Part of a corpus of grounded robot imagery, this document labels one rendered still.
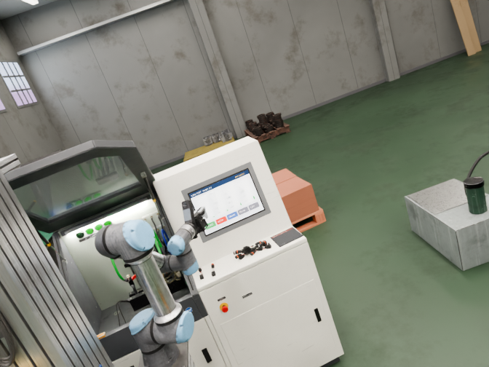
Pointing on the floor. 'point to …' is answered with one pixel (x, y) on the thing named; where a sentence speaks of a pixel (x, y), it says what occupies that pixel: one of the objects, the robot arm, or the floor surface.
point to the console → (257, 274)
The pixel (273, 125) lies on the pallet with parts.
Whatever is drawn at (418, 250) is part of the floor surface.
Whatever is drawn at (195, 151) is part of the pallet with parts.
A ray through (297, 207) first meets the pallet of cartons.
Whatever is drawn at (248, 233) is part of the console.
